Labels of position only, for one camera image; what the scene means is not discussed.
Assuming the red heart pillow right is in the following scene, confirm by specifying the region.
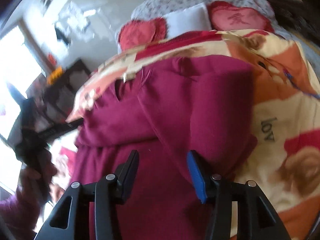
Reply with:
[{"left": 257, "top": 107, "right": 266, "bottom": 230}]
[{"left": 207, "top": 1, "right": 274, "bottom": 33}]

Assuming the orange cream patterned blanket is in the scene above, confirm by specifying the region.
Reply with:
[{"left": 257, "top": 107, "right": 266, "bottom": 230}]
[{"left": 70, "top": 30, "right": 319, "bottom": 239}]

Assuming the dark wooden side table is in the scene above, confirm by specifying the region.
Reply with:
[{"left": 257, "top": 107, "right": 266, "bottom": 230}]
[{"left": 26, "top": 59, "right": 91, "bottom": 124}]

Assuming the maroon fleece garment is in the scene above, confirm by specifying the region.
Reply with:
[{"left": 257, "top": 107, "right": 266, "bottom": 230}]
[{"left": 72, "top": 55, "right": 257, "bottom": 239}]

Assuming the red heart pillow left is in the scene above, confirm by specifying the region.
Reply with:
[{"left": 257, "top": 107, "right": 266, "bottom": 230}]
[{"left": 118, "top": 17, "right": 167, "bottom": 51}]

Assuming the person's left hand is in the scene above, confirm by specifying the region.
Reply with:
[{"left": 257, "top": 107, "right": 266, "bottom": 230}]
[{"left": 19, "top": 149, "right": 57, "bottom": 206}]

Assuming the red heart pillow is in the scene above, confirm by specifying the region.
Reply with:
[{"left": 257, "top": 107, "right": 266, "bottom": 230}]
[
  {"left": 118, "top": 17, "right": 167, "bottom": 51},
  {"left": 207, "top": 1, "right": 274, "bottom": 33}
]

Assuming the left forearm magenta sleeve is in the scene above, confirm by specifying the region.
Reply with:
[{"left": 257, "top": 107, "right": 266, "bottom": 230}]
[{"left": 1, "top": 174, "right": 40, "bottom": 239}]

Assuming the white small pillow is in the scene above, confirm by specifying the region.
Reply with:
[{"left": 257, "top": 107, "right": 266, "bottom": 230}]
[{"left": 163, "top": 3, "right": 212, "bottom": 38}]

